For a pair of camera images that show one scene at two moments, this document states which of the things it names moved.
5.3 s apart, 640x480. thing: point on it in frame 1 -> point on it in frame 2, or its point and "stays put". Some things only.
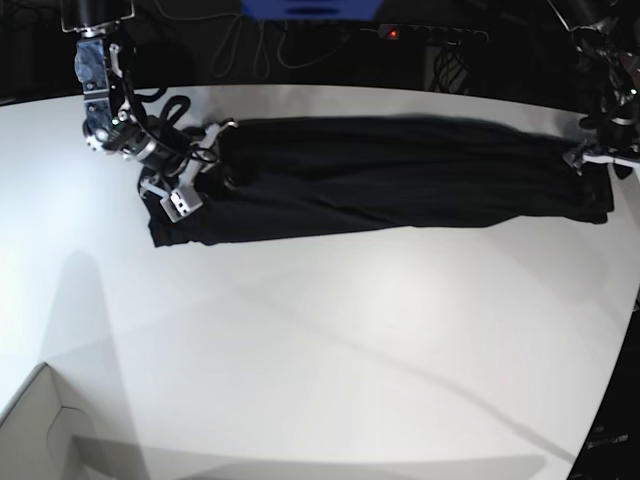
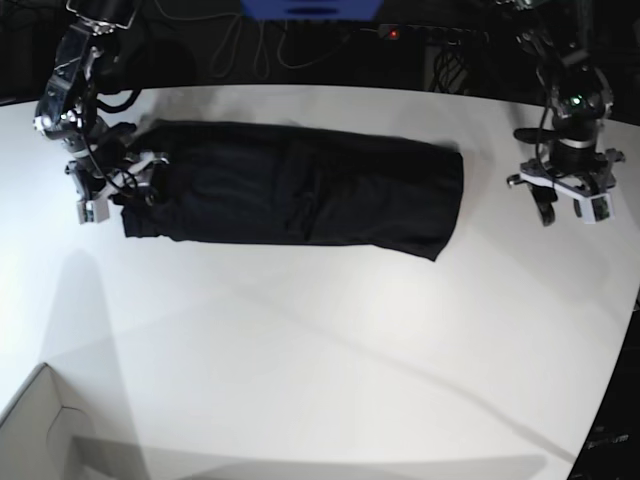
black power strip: x=430 y=33 stays put
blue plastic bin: x=312 y=9 stays put
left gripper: x=183 y=160 -> x=97 y=189
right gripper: x=616 y=141 -> x=591 y=185
